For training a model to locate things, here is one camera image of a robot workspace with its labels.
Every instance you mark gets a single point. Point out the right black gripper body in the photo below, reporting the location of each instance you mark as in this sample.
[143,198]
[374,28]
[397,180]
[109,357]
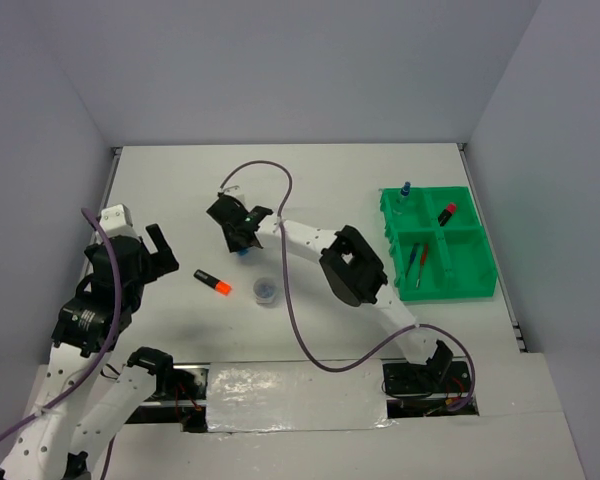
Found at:
[230,233]

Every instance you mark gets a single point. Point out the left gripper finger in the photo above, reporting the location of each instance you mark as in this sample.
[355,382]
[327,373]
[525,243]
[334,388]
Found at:
[164,262]
[155,233]

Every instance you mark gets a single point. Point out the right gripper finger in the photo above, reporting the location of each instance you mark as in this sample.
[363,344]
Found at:
[249,239]
[232,238]

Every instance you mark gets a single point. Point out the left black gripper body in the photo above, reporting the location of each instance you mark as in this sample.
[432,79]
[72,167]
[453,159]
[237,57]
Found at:
[146,276]

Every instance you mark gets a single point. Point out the orange cap highlighter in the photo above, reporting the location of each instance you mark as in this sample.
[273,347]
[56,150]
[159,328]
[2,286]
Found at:
[213,282]

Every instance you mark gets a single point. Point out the clear blue-cap glue bottle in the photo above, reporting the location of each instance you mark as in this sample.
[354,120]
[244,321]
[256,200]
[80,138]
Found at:
[402,198]

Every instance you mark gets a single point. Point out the blue gel pen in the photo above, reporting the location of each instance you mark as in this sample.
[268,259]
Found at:
[411,258]

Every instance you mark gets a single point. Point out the red gel pen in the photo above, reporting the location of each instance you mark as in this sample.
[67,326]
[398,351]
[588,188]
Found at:
[422,262]

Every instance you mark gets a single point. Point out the pink cap highlighter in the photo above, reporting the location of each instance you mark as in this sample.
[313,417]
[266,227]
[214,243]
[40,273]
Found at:
[446,214]

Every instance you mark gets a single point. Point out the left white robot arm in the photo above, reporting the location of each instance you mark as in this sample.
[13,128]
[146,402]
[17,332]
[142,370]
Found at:
[60,438]

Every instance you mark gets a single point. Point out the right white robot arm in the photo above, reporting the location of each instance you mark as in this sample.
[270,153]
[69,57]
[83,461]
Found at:
[355,275]

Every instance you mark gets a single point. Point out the clear jar of pins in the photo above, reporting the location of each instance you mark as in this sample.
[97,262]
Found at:
[265,291]

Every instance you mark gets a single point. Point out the silver tape sheet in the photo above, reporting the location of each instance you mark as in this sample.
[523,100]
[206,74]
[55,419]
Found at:
[264,397]

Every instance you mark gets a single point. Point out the green divided plastic tray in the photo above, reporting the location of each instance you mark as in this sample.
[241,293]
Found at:
[460,264]

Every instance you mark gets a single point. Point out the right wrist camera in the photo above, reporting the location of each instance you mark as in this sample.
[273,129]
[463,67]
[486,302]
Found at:
[233,190]

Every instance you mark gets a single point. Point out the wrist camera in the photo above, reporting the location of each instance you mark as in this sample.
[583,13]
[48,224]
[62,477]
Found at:
[233,190]
[116,221]

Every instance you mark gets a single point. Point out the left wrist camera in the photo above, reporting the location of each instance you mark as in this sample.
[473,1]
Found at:
[116,221]

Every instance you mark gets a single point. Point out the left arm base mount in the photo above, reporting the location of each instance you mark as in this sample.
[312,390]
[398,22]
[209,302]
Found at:
[180,399]

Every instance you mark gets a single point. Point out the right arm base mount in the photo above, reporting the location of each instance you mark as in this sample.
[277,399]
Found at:
[411,393]

